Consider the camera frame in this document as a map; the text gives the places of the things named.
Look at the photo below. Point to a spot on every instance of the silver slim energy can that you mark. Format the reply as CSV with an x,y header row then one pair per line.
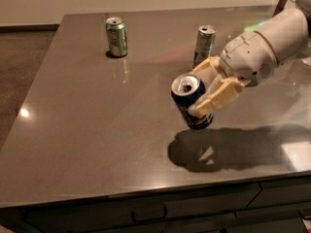
x,y
204,43

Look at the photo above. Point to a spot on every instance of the green soda can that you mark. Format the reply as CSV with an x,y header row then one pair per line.
x,y
116,35

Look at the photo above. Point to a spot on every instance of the dark cabinet drawer front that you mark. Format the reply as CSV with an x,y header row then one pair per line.
x,y
95,217

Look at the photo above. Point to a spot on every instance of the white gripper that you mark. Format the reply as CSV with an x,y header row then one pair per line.
x,y
247,58

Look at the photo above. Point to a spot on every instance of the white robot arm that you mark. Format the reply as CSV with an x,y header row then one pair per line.
x,y
287,33

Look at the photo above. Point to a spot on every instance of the black drawer handle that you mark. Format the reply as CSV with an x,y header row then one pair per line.
x,y
149,214

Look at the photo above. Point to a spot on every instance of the blue pepsi can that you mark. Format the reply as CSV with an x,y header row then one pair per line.
x,y
185,91

